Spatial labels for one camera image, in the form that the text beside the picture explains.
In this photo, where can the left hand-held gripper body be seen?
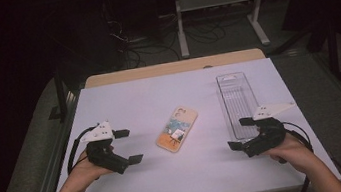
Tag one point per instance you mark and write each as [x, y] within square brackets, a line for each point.
[106, 158]

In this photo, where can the wooden table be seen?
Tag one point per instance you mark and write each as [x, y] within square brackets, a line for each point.
[171, 67]

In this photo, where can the white board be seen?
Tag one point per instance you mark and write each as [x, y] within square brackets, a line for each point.
[145, 96]

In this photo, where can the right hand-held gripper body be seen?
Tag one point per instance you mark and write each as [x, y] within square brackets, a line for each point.
[266, 136]

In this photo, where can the clear plastic packaging box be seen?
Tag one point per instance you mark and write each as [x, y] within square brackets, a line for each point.
[236, 100]

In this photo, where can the person's right hand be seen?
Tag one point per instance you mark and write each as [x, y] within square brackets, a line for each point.
[296, 154]

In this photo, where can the person's left hand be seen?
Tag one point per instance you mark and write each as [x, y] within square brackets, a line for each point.
[83, 172]

